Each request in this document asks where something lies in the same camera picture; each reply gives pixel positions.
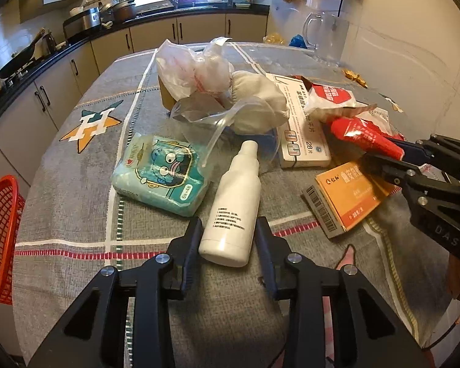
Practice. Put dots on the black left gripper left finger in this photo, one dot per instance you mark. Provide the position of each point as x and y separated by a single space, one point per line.
91 332

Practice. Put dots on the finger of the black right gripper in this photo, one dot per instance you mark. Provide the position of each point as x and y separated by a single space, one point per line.
434 205
442 152

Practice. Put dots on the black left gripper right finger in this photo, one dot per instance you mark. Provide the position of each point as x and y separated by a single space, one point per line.
336 316

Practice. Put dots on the red snack wrapper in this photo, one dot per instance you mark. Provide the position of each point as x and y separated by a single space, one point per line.
368 135

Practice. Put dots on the orange medicine box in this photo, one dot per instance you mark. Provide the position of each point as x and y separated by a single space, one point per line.
342 197

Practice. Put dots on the white red plastic pouch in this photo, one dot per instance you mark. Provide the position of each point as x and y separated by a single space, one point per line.
327 103

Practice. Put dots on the white plastic spray bottle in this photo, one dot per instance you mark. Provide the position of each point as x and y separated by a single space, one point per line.
227 238

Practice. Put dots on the teal tissue pack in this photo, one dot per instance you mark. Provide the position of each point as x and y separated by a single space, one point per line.
161 173

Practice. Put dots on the white cloth glove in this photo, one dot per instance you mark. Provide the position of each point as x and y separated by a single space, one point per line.
261 106

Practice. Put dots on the clear plastic bag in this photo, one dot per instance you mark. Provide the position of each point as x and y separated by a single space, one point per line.
207 126

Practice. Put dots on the white plastic bag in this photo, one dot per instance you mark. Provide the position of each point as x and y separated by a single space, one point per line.
184 71

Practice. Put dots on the grey patterned tablecloth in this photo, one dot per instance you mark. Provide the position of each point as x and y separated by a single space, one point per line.
75 222

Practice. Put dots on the white medicine box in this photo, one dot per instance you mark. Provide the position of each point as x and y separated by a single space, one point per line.
303 143

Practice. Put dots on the red plastic basket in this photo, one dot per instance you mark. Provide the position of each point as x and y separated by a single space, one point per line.
11 209

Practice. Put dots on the blue plastic bag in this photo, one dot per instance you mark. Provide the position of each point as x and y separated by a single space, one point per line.
298 42

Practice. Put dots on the tan cardboard box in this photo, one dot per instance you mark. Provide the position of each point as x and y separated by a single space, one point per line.
168 101

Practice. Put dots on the black wok pan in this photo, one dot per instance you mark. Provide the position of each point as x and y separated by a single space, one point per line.
23 57

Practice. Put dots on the silver rice cooker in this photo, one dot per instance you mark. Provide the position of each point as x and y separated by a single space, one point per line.
82 24

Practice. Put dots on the brown cooking pot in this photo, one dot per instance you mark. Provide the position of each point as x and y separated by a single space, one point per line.
123 11

